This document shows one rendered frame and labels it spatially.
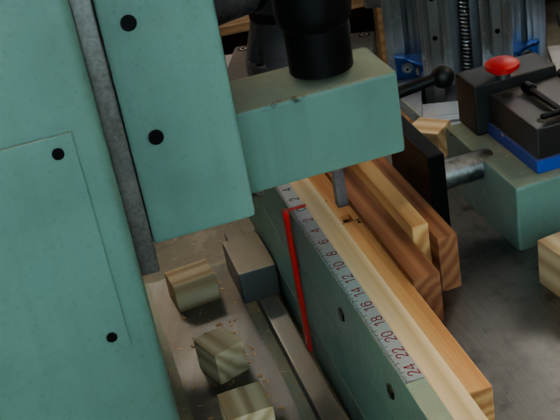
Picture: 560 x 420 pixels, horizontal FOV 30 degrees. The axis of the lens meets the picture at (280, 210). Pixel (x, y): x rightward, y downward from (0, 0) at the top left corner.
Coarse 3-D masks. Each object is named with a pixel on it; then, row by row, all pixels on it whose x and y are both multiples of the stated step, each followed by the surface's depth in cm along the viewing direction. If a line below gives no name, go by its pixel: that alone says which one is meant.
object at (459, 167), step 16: (416, 128) 88; (416, 144) 85; (432, 144) 85; (400, 160) 90; (416, 160) 86; (432, 160) 83; (448, 160) 89; (464, 160) 89; (480, 160) 89; (416, 176) 87; (432, 176) 84; (448, 176) 88; (464, 176) 89; (480, 176) 89; (432, 192) 85; (448, 208) 86; (448, 224) 86
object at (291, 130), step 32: (384, 64) 82; (256, 96) 80; (288, 96) 79; (320, 96) 79; (352, 96) 80; (384, 96) 81; (256, 128) 79; (288, 128) 80; (320, 128) 80; (352, 128) 81; (384, 128) 82; (256, 160) 80; (288, 160) 81; (320, 160) 82; (352, 160) 82
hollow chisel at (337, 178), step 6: (336, 174) 86; (342, 174) 86; (336, 180) 86; (342, 180) 87; (336, 186) 87; (342, 186) 87; (336, 192) 87; (342, 192) 87; (336, 198) 88; (342, 198) 87; (336, 204) 88; (342, 204) 88
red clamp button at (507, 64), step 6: (492, 60) 91; (498, 60) 90; (504, 60) 90; (510, 60) 90; (516, 60) 90; (486, 66) 90; (492, 66) 90; (498, 66) 90; (504, 66) 89; (510, 66) 89; (516, 66) 90; (492, 72) 90; (498, 72) 90; (504, 72) 89; (510, 72) 90
